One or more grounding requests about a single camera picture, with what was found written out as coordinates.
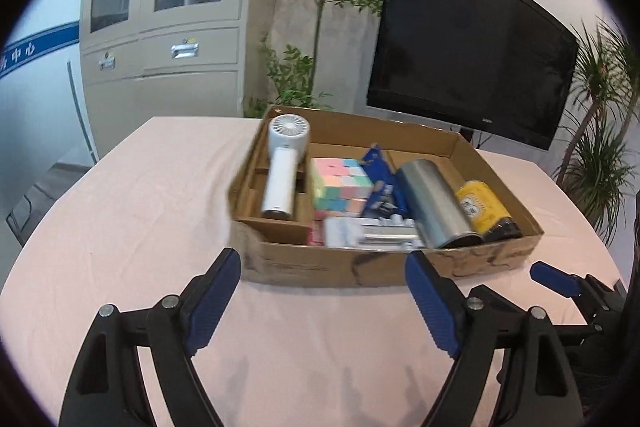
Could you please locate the pastel puzzle cube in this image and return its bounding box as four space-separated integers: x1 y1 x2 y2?
306 157 376 214

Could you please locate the silver metal can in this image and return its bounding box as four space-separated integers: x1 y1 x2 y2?
396 159 483 250

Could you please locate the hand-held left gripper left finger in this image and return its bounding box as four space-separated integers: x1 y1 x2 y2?
59 248 242 427

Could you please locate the yellow label jar black lid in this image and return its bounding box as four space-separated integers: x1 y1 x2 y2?
455 179 523 243

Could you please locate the black television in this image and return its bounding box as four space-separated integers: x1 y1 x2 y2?
366 0 580 152

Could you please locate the white handheld fan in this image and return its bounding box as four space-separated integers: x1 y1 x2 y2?
260 114 312 222

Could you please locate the black television stand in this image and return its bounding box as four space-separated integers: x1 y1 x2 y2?
450 124 493 150

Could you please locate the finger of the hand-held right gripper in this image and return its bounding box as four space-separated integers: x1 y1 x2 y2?
530 261 628 333

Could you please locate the spiky leaf potted plant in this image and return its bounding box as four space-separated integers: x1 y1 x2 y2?
555 17 640 248

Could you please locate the grey metal cabinet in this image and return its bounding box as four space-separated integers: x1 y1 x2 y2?
79 0 266 155

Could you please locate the blue snack packet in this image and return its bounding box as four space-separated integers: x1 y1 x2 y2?
360 144 416 220

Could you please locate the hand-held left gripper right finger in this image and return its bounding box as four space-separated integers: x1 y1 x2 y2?
404 251 586 427

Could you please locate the brown cardboard box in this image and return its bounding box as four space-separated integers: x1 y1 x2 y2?
227 104 546 288

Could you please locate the colourful printed packet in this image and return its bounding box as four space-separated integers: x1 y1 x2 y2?
306 219 326 247

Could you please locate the white pink packet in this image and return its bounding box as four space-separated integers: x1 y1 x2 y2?
322 216 418 252

